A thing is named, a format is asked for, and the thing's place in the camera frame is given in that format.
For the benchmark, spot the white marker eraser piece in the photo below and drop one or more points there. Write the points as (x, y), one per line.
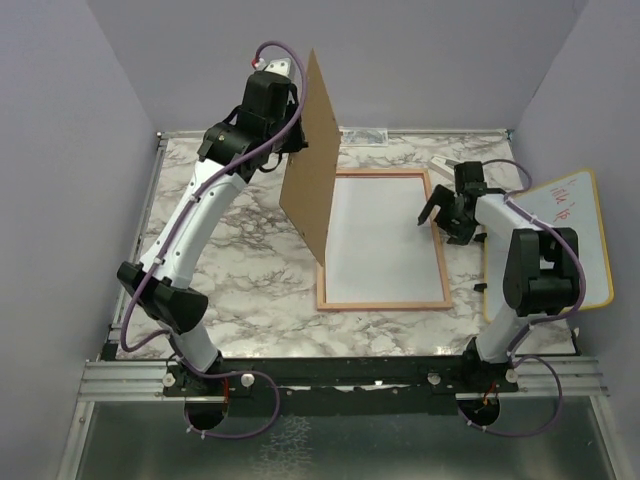
(444, 166)

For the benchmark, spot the blue landscape photo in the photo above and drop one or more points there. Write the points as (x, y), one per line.
(385, 240)

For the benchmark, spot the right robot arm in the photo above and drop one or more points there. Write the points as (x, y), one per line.
(543, 278)

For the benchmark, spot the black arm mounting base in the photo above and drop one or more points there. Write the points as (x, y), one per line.
(339, 386)

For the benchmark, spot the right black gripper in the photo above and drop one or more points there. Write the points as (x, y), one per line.
(460, 234)

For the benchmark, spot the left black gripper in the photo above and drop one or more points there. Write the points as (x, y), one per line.
(297, 142)

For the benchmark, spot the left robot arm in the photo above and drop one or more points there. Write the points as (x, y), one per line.
(266, 122)

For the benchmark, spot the pink picture frame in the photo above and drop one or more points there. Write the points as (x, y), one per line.
(385, 245)

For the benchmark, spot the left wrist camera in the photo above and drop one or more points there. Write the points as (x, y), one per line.
(285, 67)

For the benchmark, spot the small label card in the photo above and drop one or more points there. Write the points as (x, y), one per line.
(364, 137)

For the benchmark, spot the brown cardboard backing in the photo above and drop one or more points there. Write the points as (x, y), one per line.
(308, 184)

